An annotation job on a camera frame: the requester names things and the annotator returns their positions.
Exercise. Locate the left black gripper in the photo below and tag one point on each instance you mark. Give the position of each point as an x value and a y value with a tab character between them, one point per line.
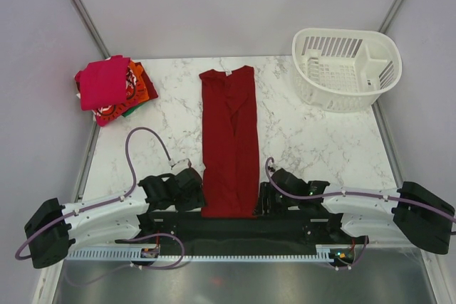
197	200

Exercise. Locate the white slotted cable duct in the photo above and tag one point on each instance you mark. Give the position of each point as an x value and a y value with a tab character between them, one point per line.
138	253

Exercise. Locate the green folded shirt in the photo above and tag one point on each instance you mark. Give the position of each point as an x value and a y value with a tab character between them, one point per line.
131	110

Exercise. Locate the white plastic laundry basket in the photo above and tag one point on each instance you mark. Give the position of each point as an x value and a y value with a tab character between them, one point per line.
341	70

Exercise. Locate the orange red printed folded shirt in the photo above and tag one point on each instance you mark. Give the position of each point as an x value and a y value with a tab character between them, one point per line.
139	89

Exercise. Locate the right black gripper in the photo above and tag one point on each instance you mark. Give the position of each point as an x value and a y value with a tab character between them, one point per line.
266	191

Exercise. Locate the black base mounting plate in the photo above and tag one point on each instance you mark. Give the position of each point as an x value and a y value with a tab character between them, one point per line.
296	230

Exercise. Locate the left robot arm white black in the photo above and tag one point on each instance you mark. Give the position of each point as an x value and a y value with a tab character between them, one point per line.
57	229

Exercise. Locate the dark red t-shirt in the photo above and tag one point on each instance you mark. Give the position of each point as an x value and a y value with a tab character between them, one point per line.
230	145

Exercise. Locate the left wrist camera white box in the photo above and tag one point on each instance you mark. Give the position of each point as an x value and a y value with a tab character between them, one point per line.
181	165

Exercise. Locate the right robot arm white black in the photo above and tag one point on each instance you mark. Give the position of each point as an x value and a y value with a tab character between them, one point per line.
408	214

